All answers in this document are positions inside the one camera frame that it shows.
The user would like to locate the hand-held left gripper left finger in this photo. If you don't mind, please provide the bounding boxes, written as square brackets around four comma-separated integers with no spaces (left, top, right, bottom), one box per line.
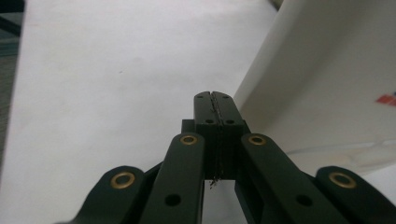
[181,91,223,181]

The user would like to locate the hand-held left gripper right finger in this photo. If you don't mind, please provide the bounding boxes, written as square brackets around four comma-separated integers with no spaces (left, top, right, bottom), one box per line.
[211,91,252,180]

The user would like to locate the white bottle with blue pump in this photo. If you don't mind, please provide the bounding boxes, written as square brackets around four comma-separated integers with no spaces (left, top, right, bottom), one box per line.
[233,0,396,175]

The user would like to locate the pale grey table mat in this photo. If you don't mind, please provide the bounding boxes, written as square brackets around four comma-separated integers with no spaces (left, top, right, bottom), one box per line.
[0,0,396,224]

